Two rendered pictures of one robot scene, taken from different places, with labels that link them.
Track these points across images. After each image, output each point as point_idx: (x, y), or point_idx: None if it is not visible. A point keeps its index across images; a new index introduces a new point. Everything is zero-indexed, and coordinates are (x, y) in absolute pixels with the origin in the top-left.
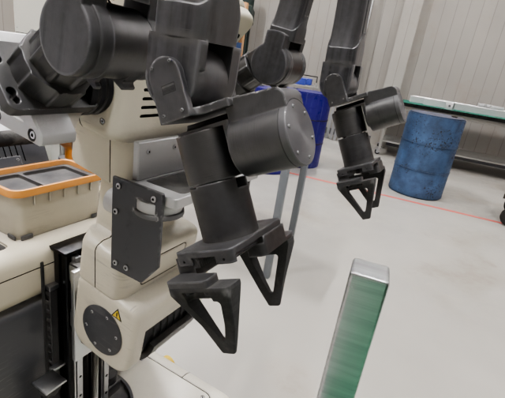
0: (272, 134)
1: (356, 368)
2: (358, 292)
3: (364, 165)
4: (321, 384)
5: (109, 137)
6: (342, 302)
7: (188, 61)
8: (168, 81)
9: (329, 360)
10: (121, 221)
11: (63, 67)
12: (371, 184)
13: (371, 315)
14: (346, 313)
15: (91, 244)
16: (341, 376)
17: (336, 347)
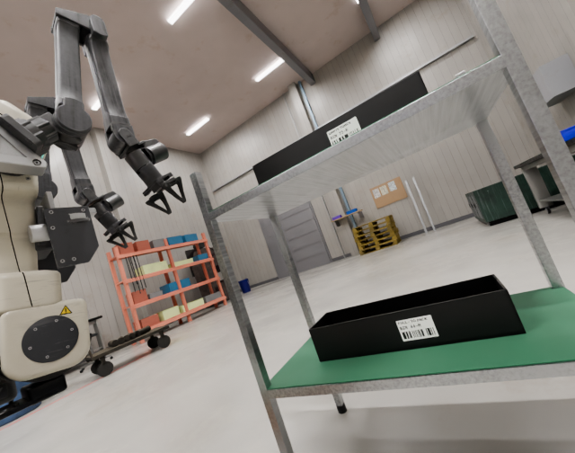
0: (162, 146)
1: (207, 193)
2: (198, 175)
3: (122, 218)
4: (204, 201)
5: (34, 187)
6: (197, 179)
7: (130, 130)
8: (128, 134)
9: (202, 194)
10: (60, 232)
11: (77, 128)
12: (131, 222)
13: (202, 180)
14: (199, 181)
15: (16, 274)
16: (206, 197)
17: (201, 190)
